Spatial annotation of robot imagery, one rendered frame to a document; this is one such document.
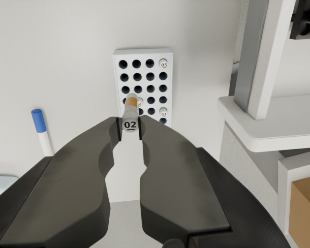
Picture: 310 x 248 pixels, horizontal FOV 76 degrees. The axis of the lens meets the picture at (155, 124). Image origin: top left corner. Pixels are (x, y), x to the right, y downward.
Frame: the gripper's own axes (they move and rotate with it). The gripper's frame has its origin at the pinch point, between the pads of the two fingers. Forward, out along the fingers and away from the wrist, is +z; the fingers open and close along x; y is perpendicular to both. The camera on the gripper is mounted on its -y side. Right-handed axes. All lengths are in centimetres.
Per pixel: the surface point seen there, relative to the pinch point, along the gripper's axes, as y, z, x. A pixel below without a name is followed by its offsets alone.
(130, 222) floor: 156, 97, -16
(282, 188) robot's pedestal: 35, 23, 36
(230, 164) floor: 95, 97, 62
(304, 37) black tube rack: -3.1, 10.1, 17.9
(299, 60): 0.1, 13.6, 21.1
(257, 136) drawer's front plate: 5.3, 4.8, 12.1
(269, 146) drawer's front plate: 6.3, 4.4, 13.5
